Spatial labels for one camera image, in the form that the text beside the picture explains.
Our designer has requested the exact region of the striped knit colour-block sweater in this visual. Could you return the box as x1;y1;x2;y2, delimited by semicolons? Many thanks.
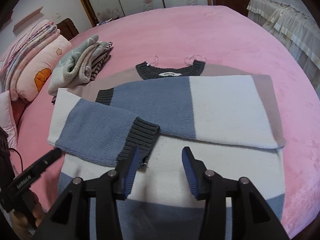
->
48;62;286;239

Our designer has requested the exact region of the person's left hand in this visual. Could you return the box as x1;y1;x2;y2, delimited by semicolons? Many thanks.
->
11;190;46;232

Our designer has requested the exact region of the small pink embroidered pillow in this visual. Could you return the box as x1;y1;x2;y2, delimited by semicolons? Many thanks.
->
0;91;18;149

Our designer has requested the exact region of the dark striped folded garment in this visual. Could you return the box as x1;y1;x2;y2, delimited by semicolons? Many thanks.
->
52;46;113;99

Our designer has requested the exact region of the striped folded bedding stack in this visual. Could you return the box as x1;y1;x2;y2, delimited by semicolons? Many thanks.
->
1;20;60;93

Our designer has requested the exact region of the wooden headboard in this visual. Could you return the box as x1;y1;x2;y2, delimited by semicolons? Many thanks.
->
57;18;79;41

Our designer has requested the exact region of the pink bed blanket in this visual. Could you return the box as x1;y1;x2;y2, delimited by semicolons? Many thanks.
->
15;4;320;239

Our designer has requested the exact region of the lace-covered furniture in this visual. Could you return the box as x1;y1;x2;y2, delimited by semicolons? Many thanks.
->
247;0;320;78

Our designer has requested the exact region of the black cable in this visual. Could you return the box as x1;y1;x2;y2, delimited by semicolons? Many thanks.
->
8;147;25;176

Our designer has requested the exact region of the pink wall shelf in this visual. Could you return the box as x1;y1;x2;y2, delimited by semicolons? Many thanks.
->
12;6;43;33

